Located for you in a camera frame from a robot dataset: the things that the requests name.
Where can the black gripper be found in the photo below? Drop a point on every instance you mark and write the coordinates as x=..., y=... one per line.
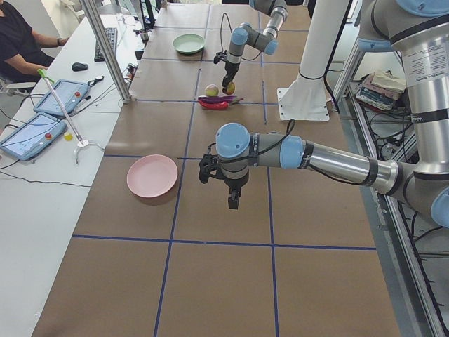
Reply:
x=230, y=67
x=233, y=183

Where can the red yellow apple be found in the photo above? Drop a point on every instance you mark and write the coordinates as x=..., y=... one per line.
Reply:
x=229, y=89

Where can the pale green pink peach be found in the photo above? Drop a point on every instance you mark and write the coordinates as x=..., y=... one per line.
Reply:
x=211, y=90

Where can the purple eggplant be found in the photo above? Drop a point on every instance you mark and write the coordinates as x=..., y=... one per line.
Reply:
x=230, y=99

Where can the red chili pepper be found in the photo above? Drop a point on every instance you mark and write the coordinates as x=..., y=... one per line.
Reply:
x=214, y=106

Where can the green plate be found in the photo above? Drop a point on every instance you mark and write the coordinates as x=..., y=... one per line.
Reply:
x=188, y=44

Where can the pink plate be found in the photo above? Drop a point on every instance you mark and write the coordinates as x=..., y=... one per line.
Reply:
x=152, y=176

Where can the stack of folded cloths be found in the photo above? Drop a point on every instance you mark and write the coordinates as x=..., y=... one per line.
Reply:
x=380, y=89

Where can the black computer mouse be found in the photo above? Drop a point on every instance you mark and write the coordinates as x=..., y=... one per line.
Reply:
x=79, y=66

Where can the reacher grabber stick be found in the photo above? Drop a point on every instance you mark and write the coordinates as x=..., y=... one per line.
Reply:
x=82, y=143

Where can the far teach pendant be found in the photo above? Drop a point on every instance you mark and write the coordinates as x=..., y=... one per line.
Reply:
x=71, y=93

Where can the teach pendant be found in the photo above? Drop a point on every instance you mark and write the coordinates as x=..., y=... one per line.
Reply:
x=71, y=93
x=33, y=137

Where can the near teach pendant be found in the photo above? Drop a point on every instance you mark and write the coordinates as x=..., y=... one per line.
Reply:
x=33, y=137

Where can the seated person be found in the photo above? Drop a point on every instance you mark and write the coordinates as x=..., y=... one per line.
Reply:
x=21, y=47

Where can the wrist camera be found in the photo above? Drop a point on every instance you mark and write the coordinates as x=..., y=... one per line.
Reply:
x=220, y=56
x=208, y=167

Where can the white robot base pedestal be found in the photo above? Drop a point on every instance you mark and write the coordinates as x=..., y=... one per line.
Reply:
x=305, y=98

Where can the aluminium frame post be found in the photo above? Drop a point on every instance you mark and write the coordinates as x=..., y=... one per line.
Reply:
x=99, y=32

